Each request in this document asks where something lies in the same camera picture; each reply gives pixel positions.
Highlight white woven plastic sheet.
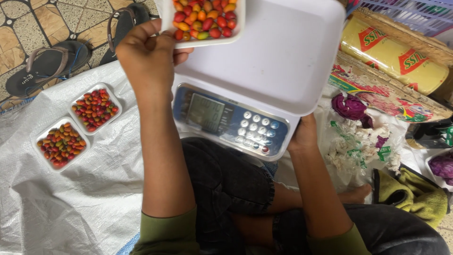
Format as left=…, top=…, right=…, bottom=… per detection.
left=0, top=60, right=185, bottom=255

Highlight chipboard crate with printed paper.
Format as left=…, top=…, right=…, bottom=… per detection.
left=327, top=7, right=453, bottom=123

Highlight black bag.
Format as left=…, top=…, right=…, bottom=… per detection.
left=405, top=119, right=453, bottom=149

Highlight white foam tray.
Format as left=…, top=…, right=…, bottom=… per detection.
left=68, top=82, right=123, bottom=136
left=156, top=0, right=246, bottom=49
left=31, top=116, right=91, bottom=173
left=425, top=149, right=453, bottom=192

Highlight yellow film roll red label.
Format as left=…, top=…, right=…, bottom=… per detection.
left=340, top=16, right=450, bottom=96

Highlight person's bare foot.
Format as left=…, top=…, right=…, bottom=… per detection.
left=338, top=183, right=373, bottom=204

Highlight black brown sandal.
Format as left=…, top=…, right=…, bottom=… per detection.
left=99, top=3, right=151, bottom=66
left=5, top=40, right=92, bottom=98

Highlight purple cabbage piece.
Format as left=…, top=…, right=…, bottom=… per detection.
left=428, top=152, right=453, bottom=186

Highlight heap of red orange fruits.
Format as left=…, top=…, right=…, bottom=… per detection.
left=37, top=123, right=86, bottom=168
left=172, top=0, right=238, bottom=41
left=72, top=89, right=119, bottom=132

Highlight heap of pale cabbage scraps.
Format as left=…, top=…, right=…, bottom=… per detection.
left=326, top=119, right=402, bottom=174

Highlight lavender plastic basket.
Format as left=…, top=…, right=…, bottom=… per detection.
left=348, top=0, right=453, bottom=38

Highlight yellow green cloth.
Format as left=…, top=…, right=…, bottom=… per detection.
left=373, top=166, right=450, bottom=229

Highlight person's right hand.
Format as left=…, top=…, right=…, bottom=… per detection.
left=287, top=113, right=319, bottom=154

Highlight person's left hand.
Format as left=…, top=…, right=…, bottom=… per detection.
left=116, top=18, right=194, bottom=106

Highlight person's dark jeans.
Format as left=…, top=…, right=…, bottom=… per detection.
left=180, top=137, right=452, bottom=255

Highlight clear plastic bag green print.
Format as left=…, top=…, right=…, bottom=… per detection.
left=317, top=85, right=413, bottom=190

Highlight purple cabbage leaf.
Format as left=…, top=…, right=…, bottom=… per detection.
left=331, top=93, right=374, bottom=129

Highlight white blue digital scale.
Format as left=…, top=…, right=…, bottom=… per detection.
left=172, top=0, right=347, bottom=162

